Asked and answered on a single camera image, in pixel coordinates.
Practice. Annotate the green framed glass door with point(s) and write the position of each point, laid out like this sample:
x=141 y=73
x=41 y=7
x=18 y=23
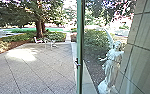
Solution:
x=79 y=46

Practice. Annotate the dark green shrub bed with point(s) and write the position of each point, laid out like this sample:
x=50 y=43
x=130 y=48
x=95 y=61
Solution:
x=96 y=41

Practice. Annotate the small green shrub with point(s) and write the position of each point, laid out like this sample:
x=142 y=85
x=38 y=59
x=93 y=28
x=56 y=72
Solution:
x=56 y=36

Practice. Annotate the outdoor metal chair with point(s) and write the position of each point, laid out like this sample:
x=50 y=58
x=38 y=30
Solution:
x=51 y=41
x=37 y=40

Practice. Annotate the large tree trunk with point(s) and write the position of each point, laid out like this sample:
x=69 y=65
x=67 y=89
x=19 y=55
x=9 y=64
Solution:
x=39 y=26

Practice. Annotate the white angel statue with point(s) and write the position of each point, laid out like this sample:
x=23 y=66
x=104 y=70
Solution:
x=111 y=68

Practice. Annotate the low brownish hedge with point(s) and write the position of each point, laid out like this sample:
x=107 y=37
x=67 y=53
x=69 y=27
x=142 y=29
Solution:
x=7 y=41

